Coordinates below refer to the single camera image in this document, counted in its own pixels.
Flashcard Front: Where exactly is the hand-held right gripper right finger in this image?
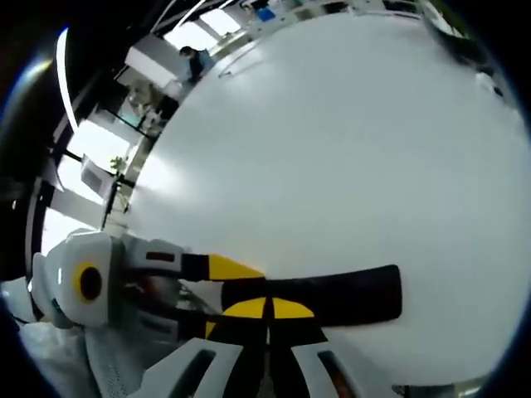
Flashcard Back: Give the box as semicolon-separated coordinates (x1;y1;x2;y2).
265;296;377;398

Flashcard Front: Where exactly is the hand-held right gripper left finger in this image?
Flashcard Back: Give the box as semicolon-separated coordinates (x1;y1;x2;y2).
143;296;271;398

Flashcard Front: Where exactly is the black remote control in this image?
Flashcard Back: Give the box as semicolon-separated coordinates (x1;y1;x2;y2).
219;264;404;346

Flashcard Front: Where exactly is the person's grey jacket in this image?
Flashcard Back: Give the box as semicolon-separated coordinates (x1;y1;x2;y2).
16;318;180;398

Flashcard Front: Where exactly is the computer monitor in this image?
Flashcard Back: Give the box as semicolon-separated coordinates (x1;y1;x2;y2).
80;152;112;192

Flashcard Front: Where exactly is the curved ceiling light strip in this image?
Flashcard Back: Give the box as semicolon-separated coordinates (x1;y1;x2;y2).
55;27;80;133

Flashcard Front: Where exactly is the grey cable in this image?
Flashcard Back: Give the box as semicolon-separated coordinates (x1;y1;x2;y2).
217;40;267;80

